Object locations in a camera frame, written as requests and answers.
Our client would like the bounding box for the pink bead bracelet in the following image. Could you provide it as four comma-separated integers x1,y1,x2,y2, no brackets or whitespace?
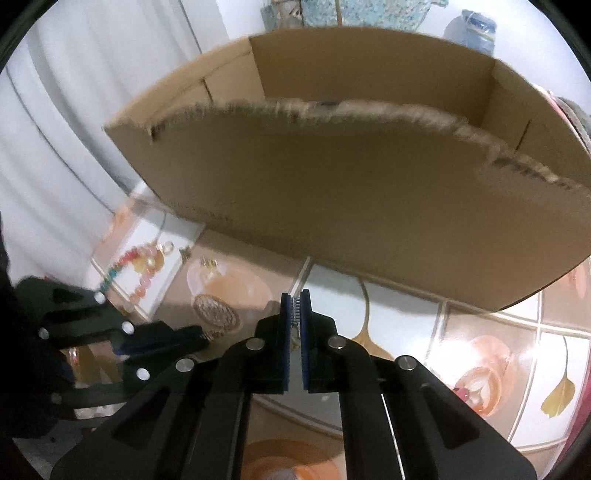
121,241,175,315

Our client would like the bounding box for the gold crystal pendant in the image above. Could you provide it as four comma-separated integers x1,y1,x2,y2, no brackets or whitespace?
199,257,219,274

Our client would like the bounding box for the gold butterfly clasp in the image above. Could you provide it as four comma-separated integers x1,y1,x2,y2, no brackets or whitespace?
290,295,301,351

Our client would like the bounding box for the patterned tile tablecloth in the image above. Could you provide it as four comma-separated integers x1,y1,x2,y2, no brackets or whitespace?
69,198,590,479

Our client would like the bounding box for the white curtain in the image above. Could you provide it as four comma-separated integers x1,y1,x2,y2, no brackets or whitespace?
1,1,228,283

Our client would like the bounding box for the brown cardboard box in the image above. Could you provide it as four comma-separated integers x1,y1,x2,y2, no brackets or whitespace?
105,27,590,310

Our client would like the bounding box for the teal floral cloth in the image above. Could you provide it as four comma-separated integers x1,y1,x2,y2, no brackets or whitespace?
260,0,449,32

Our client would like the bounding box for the pink floral blanket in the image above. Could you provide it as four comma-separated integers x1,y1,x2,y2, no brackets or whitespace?
535,85,590,153

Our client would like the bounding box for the blue water jug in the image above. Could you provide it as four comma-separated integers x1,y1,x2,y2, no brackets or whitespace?
444,9,497,57

